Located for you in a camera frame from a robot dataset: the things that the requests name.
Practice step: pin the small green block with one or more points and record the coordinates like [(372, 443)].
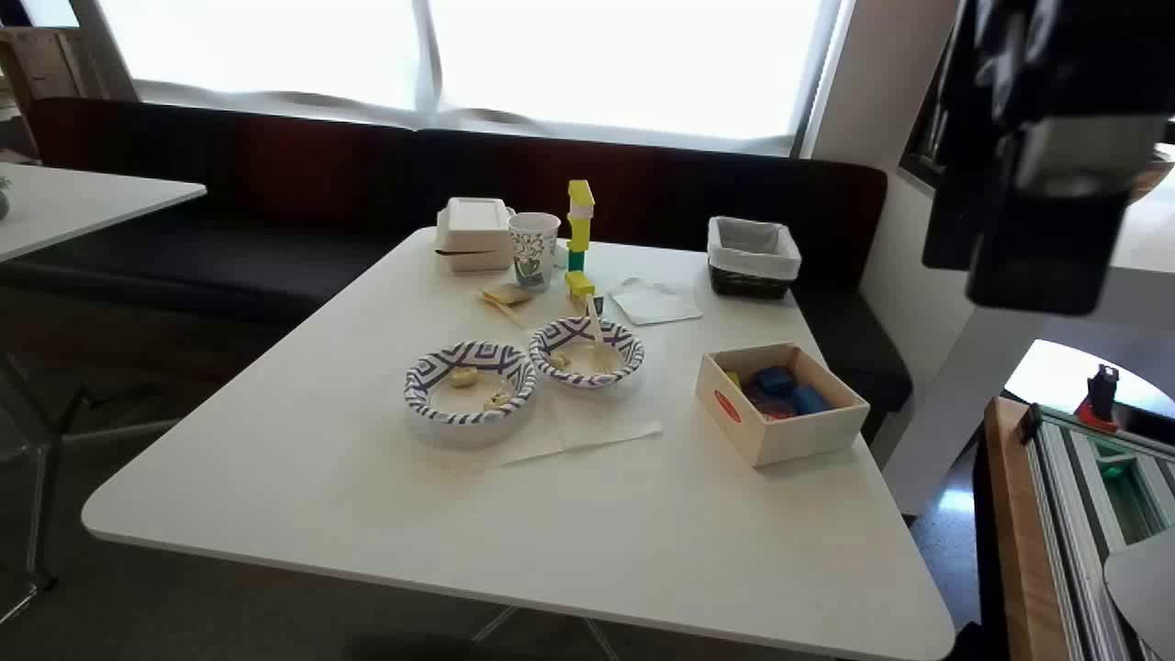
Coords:
[(576, 258)]

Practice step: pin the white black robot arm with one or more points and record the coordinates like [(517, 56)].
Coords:
[(1050, 59)]

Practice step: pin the white counter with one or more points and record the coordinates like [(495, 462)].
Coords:
[(941, 369)]

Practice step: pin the black basket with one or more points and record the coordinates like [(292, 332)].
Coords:
[(748, 283)]

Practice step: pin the yellow base block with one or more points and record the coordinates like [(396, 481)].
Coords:
[(582, 288)]

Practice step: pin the white paper napkin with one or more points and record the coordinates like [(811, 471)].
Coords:
[(656, 306)]

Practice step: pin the small yellow food piece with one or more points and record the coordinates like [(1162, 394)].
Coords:
[(460, 380)]

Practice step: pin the long white strip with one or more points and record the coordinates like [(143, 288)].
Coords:
[(582, 443)]

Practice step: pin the large patterned paper bowl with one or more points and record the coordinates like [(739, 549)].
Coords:
[(470, 390)]

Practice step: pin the blue object in box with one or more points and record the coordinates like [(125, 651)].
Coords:
[(788, 390)]

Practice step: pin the aluminium frame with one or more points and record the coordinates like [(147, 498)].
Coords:
[(1101, 490)]

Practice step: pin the small patterned paper bowl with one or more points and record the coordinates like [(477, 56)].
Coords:
[(588, 350)]

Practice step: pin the wooden bowl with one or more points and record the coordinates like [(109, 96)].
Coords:
[(1156, 175)]

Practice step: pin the dark bench seat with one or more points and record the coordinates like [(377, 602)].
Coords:
[(242, 244)]

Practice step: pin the bright yellow block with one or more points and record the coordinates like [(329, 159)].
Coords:
[(582, 200)]

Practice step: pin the red black clamp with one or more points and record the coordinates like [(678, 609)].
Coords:
[(1098, 394)]

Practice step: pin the bright window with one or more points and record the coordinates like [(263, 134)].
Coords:
[(488, 56)]

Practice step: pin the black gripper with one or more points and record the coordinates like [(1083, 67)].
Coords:
[(1040, 258)]

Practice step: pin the white side table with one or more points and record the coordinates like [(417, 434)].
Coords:
[(73, 203)]

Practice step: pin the white takeout box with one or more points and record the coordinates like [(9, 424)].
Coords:
[(476, 230)]

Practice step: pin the wooden box with red label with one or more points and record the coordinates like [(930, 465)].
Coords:
[(783, 434)]

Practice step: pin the wooden board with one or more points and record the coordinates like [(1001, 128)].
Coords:
[(1022, 539)]

